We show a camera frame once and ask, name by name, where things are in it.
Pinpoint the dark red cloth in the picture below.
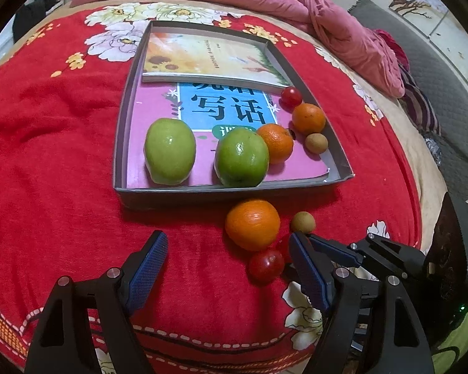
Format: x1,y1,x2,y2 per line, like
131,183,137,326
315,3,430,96
374,29,410,67

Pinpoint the orange mandarin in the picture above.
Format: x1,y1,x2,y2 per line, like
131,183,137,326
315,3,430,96
256,123,294,165
292,102,327,135
225,199,281,252

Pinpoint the green apple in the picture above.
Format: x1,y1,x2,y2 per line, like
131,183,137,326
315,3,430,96
144,118,197,185
214,127,271,188

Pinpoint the sunflower cover book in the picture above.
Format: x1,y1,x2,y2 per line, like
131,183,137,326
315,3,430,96
141,31,293,90

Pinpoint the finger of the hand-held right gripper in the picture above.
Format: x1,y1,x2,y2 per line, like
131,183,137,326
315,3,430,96
350,284,382,360
307,233,430,281

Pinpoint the red cherry tomato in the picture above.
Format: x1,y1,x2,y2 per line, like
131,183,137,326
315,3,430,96
249,249,285,284
281,86,303,109

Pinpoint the green printed cloth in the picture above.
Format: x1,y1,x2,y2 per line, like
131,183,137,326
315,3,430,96
429,308,468,374

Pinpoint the black bag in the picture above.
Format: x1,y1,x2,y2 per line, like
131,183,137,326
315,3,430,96
13,0,47,43

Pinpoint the brown longan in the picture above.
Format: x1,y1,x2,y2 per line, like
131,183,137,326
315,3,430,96
290,211,316,235
305,133,329,152

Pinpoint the pink workbook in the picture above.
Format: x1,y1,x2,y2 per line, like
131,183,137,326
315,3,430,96
125,82,330,189

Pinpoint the silvery crumpled bag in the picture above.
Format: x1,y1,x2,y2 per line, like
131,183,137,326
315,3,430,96
423,132,445,166

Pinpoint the shallow grey cardboard box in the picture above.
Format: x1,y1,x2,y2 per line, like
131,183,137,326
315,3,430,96
112,19,354,211

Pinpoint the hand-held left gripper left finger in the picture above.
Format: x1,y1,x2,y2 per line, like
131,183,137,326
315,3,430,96
24,231,169,374

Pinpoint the striped pillow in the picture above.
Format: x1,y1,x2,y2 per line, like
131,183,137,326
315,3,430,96
398,66,441,137

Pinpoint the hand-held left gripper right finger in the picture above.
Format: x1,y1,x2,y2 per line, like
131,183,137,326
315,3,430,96
289,232,435,374

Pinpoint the tree wall painting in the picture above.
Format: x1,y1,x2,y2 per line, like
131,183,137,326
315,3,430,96
388,0,453,28

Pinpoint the grey padded headboard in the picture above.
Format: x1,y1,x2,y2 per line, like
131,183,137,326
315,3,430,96
349,0,468,203

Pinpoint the red floral blanket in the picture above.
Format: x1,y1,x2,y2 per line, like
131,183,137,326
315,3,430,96
0,2,422,374

